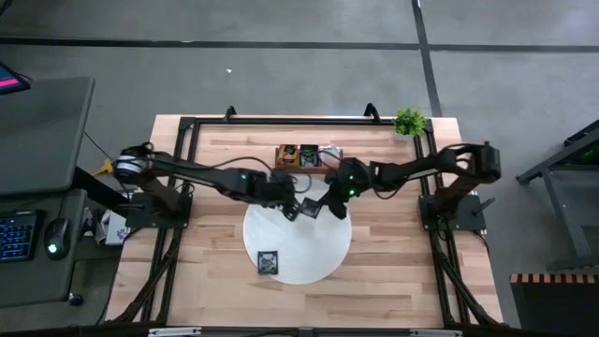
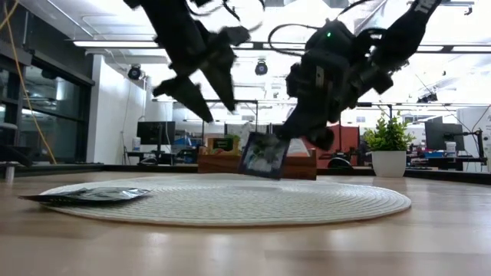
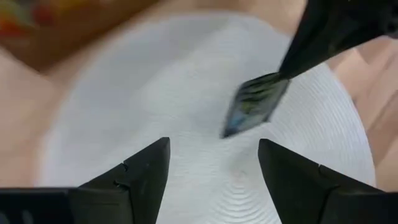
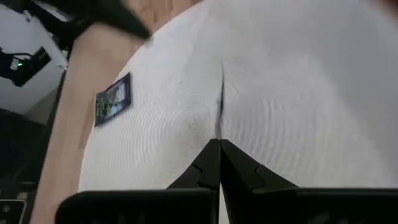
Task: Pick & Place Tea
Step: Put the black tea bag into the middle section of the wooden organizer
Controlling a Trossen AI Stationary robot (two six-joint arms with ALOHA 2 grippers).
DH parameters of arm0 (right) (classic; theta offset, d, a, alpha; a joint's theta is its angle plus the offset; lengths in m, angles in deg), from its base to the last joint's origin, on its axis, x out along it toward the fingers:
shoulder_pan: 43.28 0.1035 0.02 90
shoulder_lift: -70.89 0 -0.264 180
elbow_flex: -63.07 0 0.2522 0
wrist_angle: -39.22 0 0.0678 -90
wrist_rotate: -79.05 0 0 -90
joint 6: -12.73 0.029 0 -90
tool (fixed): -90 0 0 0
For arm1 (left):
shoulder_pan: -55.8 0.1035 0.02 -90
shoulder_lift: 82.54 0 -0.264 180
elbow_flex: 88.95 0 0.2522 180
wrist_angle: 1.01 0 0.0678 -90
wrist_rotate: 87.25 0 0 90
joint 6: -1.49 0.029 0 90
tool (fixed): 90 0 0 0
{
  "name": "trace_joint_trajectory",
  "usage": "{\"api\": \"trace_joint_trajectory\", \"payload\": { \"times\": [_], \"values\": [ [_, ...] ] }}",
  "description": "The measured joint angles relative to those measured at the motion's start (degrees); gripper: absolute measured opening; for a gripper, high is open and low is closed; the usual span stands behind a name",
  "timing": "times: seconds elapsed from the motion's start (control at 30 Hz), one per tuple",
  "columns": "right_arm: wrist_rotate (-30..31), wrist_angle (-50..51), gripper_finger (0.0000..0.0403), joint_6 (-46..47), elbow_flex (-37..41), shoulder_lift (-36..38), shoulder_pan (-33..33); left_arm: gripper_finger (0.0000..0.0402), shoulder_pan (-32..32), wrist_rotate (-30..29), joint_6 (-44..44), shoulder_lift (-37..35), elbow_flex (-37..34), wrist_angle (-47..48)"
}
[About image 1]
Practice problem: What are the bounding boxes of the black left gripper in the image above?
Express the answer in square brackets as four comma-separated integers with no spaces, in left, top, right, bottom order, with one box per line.
[259,183,301,223]

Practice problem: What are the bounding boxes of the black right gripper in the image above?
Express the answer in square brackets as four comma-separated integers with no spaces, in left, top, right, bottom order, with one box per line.
[315,180,361,221]

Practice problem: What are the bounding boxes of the black tea packet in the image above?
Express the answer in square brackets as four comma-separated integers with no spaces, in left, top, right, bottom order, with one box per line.
[299,143,320,168]
[299,197,324,220]
[256,250,280,276]

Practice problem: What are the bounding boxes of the brown wooden three-compartment tray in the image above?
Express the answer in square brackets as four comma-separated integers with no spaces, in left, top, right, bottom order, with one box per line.
[274,143,345,176]

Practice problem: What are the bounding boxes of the white round woven placemat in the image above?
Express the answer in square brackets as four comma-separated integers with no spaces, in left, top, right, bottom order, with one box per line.
[241,175,353,286]

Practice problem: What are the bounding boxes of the orange fruit-print tea packet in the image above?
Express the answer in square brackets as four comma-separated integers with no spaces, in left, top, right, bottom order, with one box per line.
[276,144,300,168]

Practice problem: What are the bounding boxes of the green plant in white pot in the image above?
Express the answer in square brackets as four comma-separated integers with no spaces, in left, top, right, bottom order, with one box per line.
[391,106,428,143]

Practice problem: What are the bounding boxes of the white box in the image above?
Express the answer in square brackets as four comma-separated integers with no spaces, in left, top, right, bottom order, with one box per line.
[81,209,132,247]

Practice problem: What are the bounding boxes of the yellow power plug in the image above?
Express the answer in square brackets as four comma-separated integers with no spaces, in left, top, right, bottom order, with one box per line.
[95,157,115,178]

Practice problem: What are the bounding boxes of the black computer mouse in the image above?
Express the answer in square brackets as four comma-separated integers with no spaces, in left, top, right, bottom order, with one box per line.
[43,217,72,261]

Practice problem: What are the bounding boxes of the orange and black striped panel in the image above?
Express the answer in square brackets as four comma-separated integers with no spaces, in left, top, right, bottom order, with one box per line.
[508,272,599,337]

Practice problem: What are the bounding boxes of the grey office desk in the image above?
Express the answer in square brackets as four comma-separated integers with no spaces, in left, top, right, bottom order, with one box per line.
[0,76,96,309]

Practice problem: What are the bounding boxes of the black backlit keyboard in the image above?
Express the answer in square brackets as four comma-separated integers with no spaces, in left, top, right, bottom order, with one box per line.
[0,209,41,263]

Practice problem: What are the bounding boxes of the screen with pink stripe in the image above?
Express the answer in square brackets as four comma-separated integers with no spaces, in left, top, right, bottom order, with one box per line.
[0,60,32,96]

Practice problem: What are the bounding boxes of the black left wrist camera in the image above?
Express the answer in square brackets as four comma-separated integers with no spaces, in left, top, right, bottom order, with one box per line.
[270,168,297,187]

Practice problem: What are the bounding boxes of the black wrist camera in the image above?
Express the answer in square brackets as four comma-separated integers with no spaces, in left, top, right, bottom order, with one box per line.
[270,168,297,187]
[337,157,371,187]

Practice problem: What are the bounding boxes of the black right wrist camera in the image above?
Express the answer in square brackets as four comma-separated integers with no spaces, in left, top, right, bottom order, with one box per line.
[337,157,371,187]

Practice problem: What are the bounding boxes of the black right camera cable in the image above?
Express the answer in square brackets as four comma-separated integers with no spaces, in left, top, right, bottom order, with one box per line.
[316,148,345,170]

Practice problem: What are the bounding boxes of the black aluminium table frame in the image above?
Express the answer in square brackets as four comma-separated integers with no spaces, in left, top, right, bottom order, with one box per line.
[106,114,503,329]

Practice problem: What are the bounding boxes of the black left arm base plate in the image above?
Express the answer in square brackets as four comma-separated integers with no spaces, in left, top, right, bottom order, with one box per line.
[124,191,193,230]

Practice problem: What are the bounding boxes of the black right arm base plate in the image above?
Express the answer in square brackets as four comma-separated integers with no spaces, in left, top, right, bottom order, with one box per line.
[419,193,496,234]

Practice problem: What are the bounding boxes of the silver metal bracket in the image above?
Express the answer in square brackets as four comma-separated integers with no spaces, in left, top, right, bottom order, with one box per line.
[148,327,202,337]
[410,329,463,337]

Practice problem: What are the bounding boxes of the black floor cable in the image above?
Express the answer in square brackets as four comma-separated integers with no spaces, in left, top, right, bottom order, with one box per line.
[82,130,116,163]

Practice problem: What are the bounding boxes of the black side desk frame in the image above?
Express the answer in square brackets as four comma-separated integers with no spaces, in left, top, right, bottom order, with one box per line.
[516,120,599,271]

